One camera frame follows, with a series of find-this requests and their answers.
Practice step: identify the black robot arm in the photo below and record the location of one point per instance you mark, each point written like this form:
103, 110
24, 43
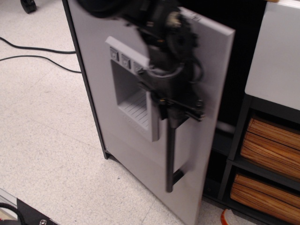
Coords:
170, 43

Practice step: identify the lower wooden drawer bin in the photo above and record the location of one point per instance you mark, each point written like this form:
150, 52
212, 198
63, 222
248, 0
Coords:
266, 198

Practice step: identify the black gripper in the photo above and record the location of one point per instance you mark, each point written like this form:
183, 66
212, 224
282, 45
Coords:
172, 93

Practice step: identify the white toy sink front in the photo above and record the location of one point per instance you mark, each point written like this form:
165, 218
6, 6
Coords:
275, 69

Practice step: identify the black caster wheel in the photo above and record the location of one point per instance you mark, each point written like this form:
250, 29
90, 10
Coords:
29, 6

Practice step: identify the black bar door handle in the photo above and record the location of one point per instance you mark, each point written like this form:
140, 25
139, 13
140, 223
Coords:
172, 177

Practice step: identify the grey toy fridge door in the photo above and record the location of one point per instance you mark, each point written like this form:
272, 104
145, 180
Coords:
154, 73

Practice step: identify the aluminium rail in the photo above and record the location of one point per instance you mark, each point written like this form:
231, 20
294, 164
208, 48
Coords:
7, 198

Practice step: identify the orange white object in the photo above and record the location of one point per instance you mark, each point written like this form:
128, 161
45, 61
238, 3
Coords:
228, 218

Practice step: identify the wooden drawer bin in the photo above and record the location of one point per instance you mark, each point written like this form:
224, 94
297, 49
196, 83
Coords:
266, 198
274, 146

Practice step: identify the dark grey fridge cabinet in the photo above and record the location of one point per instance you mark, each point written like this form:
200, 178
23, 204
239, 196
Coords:
225, 117

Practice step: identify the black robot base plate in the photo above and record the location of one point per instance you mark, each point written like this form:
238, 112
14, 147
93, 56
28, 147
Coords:
33, 216

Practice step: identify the upper wooden drawer bin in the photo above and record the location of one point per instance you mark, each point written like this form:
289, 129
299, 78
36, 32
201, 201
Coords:
274, 146

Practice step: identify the grey water dispenser panel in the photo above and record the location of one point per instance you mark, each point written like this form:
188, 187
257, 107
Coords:
134, 102

